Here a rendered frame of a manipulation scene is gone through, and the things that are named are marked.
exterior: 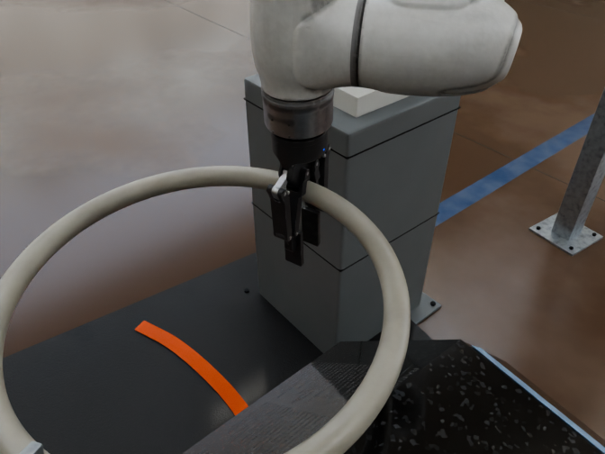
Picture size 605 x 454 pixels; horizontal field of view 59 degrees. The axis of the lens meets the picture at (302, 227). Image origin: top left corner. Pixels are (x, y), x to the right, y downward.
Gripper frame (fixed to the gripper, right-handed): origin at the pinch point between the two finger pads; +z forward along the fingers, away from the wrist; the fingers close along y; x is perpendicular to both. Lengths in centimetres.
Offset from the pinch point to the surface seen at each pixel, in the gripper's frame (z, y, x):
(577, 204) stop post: 74, -133, 39
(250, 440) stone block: 10.7, 27.2, 8.2
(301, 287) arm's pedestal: 64, -37, -25
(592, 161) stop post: 56, -134, 38
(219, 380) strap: 82, -7, -36
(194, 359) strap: 82, -9, -47
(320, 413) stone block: 5.8, 21.4, 15.6
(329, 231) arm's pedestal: 35, -36, -15
